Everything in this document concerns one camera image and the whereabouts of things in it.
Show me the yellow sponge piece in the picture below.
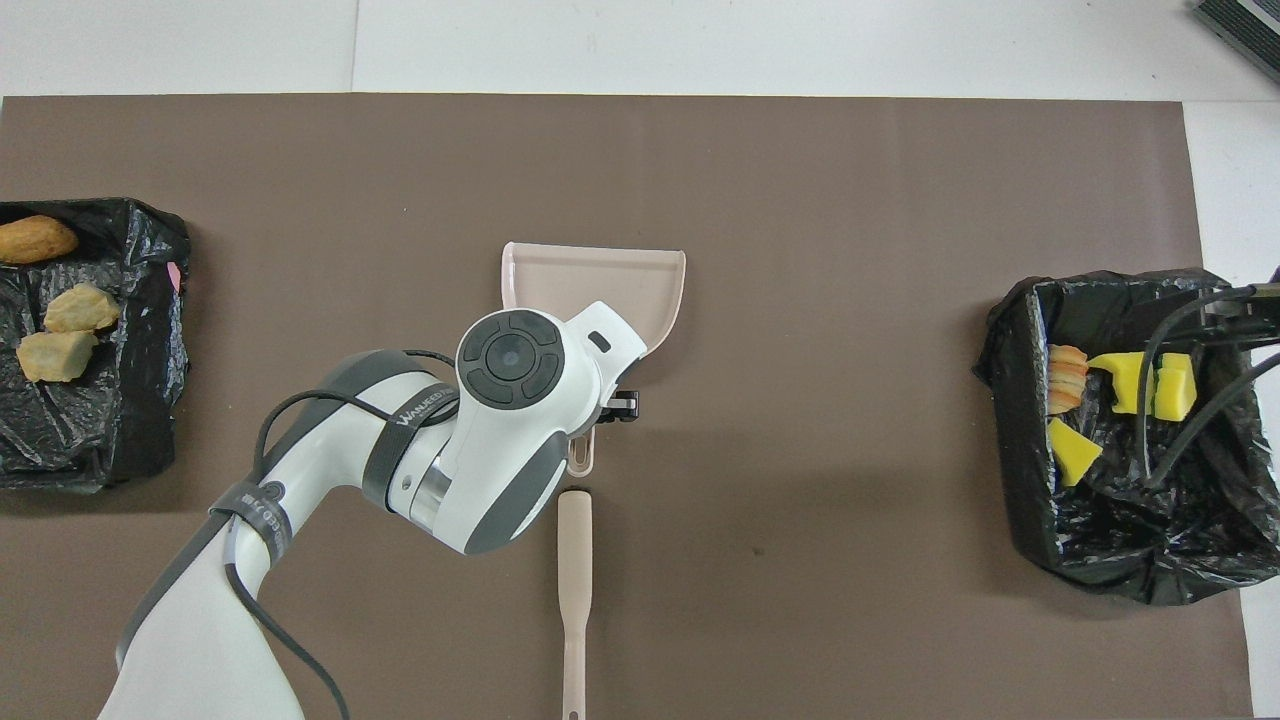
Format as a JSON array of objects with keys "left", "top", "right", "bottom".
[
  {"left": 1154, "top": 352, "right": 1199, "bottom": 422},
  {"left": 1087, "top": 351, "right": 1157, "bottom": 417}
]

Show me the beige plastic dustpan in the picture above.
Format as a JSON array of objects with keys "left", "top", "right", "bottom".
[{"left": 500, "top": 241, "right": 688, "bottom": 476}]

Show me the beige hand brush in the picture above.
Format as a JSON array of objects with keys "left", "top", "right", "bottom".
[{"left": 557, "top": 488, "right": 594, "bottom": 720}]

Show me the tan toy bread piece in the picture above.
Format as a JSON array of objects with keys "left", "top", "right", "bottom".
[{"left": 1047, "top": 345, "right": 1090, "bottom": 415}]

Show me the yellow sponge with green layer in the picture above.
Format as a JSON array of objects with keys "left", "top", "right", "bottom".
[{"left": 1047, "top": 417, "right": 1104, "bottom": 488}]

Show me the pale lumpy toy bread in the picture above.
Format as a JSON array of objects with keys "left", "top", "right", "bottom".
[{"left": 43, "top": 282, "right": 122, "bottom": 334}]

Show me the orange striped toy croissant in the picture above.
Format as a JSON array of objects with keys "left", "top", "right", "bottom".
[{"left": 16, "top": 330, "right": 100, "bottom": 384}]

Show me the brown toy croquette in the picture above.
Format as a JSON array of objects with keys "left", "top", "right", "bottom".
[{"left": 0, "top": 215, "right": 80, "bottom": 266}]

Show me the black-bagged bin with pink spot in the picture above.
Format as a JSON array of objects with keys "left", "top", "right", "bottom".
[{"left": 0, "top": 197, "right": 192, "bottom": 493}]

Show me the black grilled device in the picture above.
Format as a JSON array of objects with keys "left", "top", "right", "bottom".
[{"left": 1192, "top": 0, "right": 1280, "bottom": 85}]

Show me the brown paper table mat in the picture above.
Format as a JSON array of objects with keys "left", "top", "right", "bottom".
[{"left": 0, "top": 93, "right": 1256, "bottom": 720}]

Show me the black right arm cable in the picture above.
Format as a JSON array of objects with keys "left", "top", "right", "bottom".
[{"left": 1140, "top": 285, "right": 1280, "bottom": 491}]

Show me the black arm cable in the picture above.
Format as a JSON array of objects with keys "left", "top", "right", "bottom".
[
  {"left": 1140, "top": 285, "right": 1280, "bottom": 491},
  {"left": 225, "top": 348, "right": 456, "bottom": 720}
]

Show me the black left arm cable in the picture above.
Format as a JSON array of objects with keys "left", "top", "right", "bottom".
[{"left": 225, "top": 348, "right": 456, "bottom": 720}]

